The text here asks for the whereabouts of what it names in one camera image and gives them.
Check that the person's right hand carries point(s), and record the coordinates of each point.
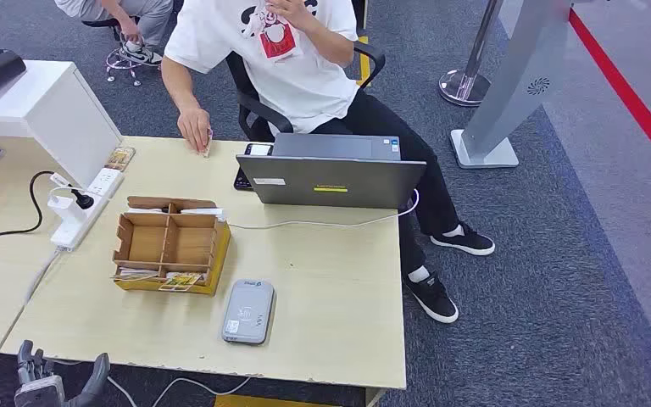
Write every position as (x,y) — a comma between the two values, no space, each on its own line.
(192,126)

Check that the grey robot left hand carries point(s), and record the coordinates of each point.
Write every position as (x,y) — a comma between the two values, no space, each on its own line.
(29,362)

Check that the person's left hand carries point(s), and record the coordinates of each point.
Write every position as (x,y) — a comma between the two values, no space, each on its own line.
(292,12)

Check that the patterned ID card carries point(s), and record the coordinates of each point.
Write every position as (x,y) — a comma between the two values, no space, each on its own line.
(208,147)

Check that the person's right forearm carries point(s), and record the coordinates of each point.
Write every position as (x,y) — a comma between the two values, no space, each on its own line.
(180,87)

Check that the person's left forearm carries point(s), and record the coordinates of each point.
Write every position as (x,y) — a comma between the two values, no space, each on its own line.
(328,45)

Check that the brown patterned card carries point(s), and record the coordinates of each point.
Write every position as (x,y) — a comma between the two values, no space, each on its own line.
(119,159)

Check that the wooden card organizer box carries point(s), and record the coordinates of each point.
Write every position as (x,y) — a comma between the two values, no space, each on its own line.
(171,244)

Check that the person on stool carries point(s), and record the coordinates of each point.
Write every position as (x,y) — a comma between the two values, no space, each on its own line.
(134,17)

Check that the pale room key cards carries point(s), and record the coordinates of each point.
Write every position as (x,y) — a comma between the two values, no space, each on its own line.
(134,274)

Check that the yellow green room key cards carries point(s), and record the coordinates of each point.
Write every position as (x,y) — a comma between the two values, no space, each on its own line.
(182,280)

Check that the grey card reader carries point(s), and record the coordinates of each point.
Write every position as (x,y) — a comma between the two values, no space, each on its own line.
(248,312)

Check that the black office chair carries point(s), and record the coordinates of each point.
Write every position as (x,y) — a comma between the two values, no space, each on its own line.
(258,107)

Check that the black smartphone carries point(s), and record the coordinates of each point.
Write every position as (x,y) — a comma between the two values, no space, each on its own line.
(258,149)

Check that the white cards wide stack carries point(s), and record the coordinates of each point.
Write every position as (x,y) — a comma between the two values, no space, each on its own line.
(205,212)

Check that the chrome stool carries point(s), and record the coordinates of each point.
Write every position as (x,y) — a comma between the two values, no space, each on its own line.
(123,64)

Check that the white cards narrow stack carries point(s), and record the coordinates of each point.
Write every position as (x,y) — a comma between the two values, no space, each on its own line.
(144,210)

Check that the white power strip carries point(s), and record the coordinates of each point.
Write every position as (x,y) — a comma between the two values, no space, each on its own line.
(87,216)

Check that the white cabinet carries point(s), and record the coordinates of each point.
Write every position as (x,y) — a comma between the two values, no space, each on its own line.
(50,118)

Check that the grey laptop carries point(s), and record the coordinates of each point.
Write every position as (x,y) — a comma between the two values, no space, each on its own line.
(331,180)

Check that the white charger adapter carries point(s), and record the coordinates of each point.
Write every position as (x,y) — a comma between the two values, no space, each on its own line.
(62,208)

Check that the grey kiosk stand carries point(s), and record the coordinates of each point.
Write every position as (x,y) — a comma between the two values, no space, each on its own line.
(519,78)

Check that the yellow board under desk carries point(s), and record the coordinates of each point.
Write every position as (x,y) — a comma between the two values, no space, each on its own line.
(264,401)

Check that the chrome stanchion post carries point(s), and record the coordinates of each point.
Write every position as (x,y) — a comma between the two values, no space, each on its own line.
(469,78)

